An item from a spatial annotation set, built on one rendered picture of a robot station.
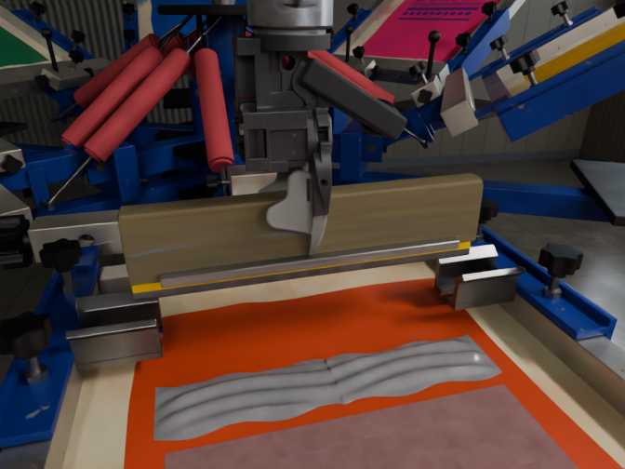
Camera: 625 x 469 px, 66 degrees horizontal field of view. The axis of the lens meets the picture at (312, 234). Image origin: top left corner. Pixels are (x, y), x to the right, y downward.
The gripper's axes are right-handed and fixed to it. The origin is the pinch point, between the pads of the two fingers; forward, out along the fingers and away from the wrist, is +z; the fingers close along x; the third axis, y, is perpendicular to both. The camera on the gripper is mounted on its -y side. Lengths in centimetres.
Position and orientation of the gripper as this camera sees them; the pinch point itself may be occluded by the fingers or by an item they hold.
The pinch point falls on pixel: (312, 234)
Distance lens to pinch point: 51.7
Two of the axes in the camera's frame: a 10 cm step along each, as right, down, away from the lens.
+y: -9.7, 1.0, -2.3
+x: 2.6, 4.1, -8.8
